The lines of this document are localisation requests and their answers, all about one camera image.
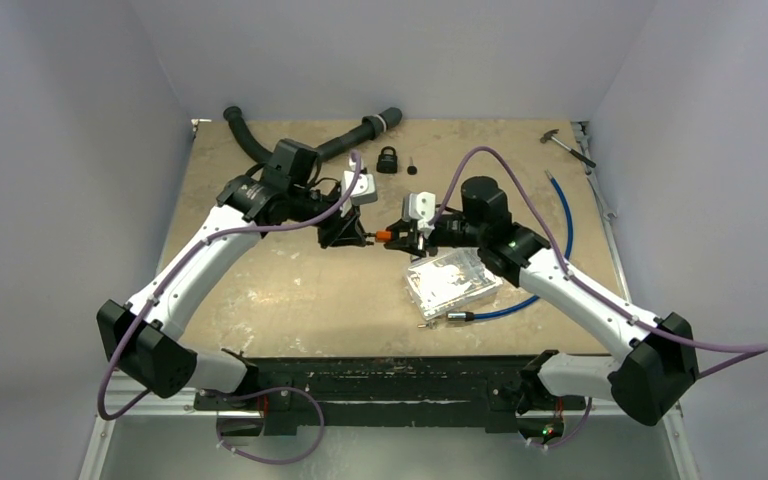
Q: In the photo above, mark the orange padlock with keys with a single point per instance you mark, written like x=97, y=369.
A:
x=381, y=236

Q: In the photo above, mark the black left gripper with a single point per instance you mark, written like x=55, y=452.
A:
x=343, y=230

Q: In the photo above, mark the small hammer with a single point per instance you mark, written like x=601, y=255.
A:
x=551, y=136

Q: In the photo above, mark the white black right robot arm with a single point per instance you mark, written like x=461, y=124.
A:
x=576, y=285

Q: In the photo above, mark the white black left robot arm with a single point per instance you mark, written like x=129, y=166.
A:
x=141, y=335

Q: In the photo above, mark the black padlock key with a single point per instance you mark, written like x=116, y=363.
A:
x=411, y=168

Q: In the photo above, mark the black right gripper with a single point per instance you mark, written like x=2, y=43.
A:
x=420, y=235

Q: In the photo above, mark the black aluminium base frame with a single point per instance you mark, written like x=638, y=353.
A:
x=487, y=392

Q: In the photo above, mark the black padlock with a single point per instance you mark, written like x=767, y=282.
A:
x=387, y=161

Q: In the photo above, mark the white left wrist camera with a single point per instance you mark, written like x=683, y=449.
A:
x=364, y=191

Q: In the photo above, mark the clear plastic parts box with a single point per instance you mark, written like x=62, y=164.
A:
x=448, y=282

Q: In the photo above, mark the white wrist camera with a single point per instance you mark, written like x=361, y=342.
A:
x=364, y=191
x=419, y=208

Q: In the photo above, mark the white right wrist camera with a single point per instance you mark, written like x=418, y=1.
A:
x=419, y=208

